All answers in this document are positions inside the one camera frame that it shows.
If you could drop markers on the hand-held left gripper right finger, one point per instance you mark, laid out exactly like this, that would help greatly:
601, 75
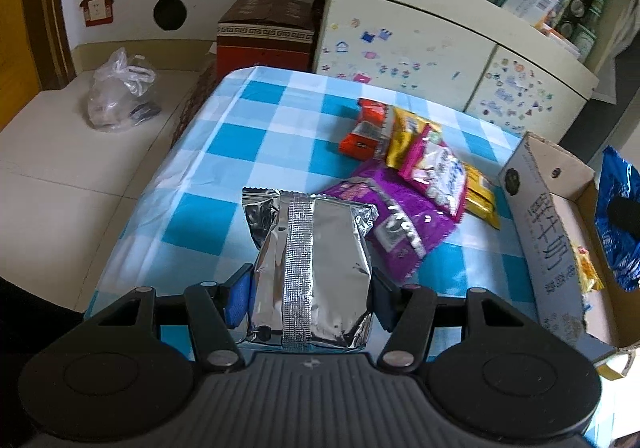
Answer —
382, 303

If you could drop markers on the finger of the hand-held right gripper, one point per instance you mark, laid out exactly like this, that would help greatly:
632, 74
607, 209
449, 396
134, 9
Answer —
626, 219

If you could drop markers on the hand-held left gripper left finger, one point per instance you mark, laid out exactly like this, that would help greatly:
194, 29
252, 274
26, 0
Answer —
239, 300

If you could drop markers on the shiny blue snack packet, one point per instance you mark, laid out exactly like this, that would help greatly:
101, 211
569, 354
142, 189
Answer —
615, 177

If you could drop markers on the yellow snack packet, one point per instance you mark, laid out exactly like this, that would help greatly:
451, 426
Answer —
405, 137
587, 273

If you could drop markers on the silver foil snack packet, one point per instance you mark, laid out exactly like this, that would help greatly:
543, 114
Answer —
320, 268

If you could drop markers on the cardboard box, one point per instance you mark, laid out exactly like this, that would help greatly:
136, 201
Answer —
545, 238

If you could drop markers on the orange-red snack packet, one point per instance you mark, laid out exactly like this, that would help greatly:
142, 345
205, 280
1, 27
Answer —
365, 132

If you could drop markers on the purple snack packet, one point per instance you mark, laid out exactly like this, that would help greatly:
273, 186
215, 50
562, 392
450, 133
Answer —
400, 213

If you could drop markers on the pink and white snack packet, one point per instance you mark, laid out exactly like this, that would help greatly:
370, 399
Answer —
437, 167

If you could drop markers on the flat yellow snack packet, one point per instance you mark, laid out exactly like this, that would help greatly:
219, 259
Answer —
405, 137

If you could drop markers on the blue checkered tablecloth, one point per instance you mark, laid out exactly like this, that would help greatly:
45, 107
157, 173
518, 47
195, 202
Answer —
250, 127

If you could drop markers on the clear plastic bag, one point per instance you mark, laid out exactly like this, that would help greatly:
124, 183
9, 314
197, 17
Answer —
115, 97

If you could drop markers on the red-brown gift box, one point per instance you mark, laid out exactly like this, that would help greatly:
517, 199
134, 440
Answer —
265, 47

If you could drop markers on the cream cabinet with stickers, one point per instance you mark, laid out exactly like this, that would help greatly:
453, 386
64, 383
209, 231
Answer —
425, 42

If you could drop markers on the red house socket sticker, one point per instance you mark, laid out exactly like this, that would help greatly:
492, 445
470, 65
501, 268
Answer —
97, 7

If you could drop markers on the wooden door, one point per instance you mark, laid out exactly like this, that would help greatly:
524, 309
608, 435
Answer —
15, 27

